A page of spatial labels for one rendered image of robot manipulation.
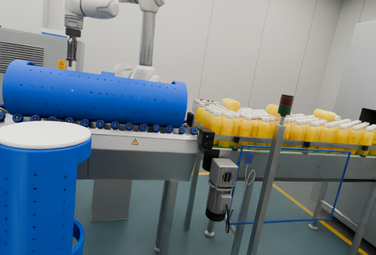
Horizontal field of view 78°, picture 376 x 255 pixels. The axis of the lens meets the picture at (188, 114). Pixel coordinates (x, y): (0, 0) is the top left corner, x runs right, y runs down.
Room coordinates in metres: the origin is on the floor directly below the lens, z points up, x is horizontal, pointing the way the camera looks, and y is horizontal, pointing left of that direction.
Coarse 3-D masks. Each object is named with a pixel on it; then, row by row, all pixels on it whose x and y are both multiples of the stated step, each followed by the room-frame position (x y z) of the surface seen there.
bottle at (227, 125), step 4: (224, 120) 1.32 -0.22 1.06; (228, 120) 1.31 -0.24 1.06; (232, 120) 1.32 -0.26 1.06; (224, 124) 1.31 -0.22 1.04; (228, 124) 1.30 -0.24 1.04; (232, 124) 1.31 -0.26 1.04; (224, 128) 1.30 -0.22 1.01; (228, 128) 1.30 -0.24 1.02; (232, 128) 1.31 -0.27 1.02; (220, 132) 1.32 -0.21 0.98; (224, 132) 1.30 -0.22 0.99; (228, 132) 1.30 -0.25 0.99; (220, 140) 1.31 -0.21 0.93; (224, 140) 1.30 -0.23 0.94; (228, 140) 1.30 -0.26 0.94; (220, 144) 1.31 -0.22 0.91; (224, 144) 1.30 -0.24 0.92; (228, 144) 1.30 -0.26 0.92
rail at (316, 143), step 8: (216, 136) 1.26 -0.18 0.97; (224, 136) 1.27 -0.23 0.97; (232, 136) 1.29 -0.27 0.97; (240, 136) 1.30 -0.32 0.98; (296, 144) 1.42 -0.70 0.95; (312, 144) 1.46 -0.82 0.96; (320, 144) 1.47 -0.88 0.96; (328, 144) 1.49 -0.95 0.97; (336, 144) 1.51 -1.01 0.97; (344, 144) 1.53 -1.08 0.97; (352, 144) 1.55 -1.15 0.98
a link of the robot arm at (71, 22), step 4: (64, 16) 1.24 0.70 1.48; (68, 16) 1.23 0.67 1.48; (72, 16) 1.23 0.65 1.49; (64, 20) 1.24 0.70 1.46; (68, 20) 1.23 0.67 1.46; (72, 20) 1.23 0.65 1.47; (76, 20) 1.24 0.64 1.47; (80, 20) 1.25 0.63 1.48; (64, 24) 1.24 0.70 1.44; (68, 24) 1.23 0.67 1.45; (72, 24) 1.23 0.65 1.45; (76, 24) 1.24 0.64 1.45; (80, 24) 1.26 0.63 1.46; (72, 28) 1.24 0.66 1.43; (76, 28) 1.25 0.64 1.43; (80, 28) 1.26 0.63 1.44
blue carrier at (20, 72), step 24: (24, 72) 1.08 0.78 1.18; (48, 72) 1.12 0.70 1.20; (72, 72) 1.16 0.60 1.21; (24, 96) 1.05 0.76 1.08; (48, 96) 1.07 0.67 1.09; (72, 96) 1.10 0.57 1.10; (96, 96) 1.14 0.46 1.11; (120, 96) 1.17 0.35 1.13; (144, 96) 1.21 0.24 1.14; (168, 96) 1.25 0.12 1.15; (96, 120) 1.19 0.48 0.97; (120, 120) 1.21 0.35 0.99; (144, 120) 1.24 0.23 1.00; (168, 120) 1.27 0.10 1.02
